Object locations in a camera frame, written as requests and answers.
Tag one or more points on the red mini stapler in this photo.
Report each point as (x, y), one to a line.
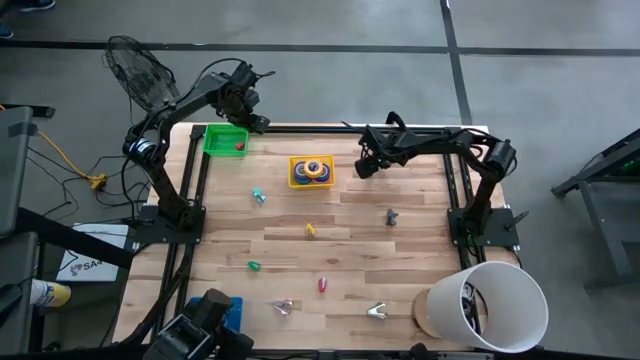
(240, 146)
(322, 285)

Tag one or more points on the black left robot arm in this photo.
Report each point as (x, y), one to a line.
(175, 107)

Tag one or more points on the teal staple remover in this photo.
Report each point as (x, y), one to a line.
(259, 195)

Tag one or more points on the black side table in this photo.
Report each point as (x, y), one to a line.
(595, 220)

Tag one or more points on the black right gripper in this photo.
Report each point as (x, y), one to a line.
(382, 145)

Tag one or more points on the black support beam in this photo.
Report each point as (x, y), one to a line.
(75, 239)

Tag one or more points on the yellow mini stapler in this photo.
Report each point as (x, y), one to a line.
(310, 230)

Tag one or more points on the silver metal bracket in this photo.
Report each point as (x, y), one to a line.
(465, 356)

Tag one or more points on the black blocky device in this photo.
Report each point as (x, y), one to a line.
(200, 330)

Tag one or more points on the purple tape roll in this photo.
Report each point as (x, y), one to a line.
(298, 174)

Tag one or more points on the orange tape roll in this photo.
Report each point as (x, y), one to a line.
(306, 168)

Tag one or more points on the yellow and white spray can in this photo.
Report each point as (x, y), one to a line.
(50, 294)

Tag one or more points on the black clamp lever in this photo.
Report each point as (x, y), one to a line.
(517, 220)

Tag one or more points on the dark grey equipment case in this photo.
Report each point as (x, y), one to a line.
(15, 290)
(15, 170)

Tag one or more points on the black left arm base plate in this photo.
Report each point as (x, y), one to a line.
(150, 230)

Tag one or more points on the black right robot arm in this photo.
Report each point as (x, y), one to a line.
(450, 142)

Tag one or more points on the round wooden lamp base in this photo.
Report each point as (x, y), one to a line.
(420, 312)

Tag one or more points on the white printed sign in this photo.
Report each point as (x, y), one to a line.
(90, 273)

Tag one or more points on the person's head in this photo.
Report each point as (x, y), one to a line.
(422, 352)

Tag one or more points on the green plastic basket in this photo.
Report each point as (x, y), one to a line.
(220, 140)

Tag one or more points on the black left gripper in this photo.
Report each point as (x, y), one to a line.
(242, 100)

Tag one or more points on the green mini stapler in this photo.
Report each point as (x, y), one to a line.
(254, 266)

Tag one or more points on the black floor fan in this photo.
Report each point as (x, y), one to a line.
(135, 65)

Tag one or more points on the black aluminium table frame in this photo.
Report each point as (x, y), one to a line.
(310, 129)

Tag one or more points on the white staple remover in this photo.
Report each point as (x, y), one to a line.
(376, 312)

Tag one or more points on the person's shoe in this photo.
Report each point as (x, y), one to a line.
(5, 32)
(37, 5)

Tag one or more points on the yellow plastic basket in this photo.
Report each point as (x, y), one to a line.
(312, 186)

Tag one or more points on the silver binder clip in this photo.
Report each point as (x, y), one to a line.
(285, 307)

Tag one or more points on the dark grey staple remover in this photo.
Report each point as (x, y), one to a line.
(392, 217)

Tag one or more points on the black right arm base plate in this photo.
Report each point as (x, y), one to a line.
(500, 227)

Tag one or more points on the blue plastic basket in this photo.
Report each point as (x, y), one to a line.
(236, 315)

